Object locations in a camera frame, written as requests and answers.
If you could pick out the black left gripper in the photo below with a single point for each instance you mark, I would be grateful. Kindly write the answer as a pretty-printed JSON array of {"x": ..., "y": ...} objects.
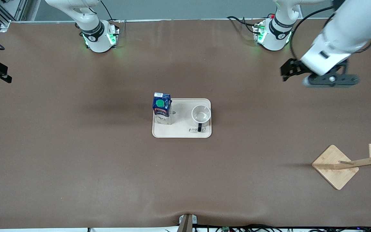
[{"x": 294, "y": 67}]

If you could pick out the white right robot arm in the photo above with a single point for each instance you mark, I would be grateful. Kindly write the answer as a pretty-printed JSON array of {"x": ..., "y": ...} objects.
[{"x": 92, "y": 29}]

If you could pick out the wooden cup rack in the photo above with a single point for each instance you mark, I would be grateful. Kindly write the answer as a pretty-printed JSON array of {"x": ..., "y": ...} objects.
[{"x": 333, "y": 174}]

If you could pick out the brown table cover mat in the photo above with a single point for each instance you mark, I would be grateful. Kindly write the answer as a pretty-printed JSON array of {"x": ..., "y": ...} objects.
[{"x": 76, "y": 161}]

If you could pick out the cream rectangular tray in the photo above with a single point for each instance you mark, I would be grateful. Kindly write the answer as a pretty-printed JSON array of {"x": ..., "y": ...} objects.
[{"x": 182, "y": 129}]

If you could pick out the green circuit board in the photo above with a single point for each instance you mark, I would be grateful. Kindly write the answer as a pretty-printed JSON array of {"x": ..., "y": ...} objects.
[{"x": 225, "y": 229}]

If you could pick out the aluminium frame profile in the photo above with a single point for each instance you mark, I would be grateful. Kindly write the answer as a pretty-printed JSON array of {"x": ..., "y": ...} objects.
[{"x": 19, "y": 9}]

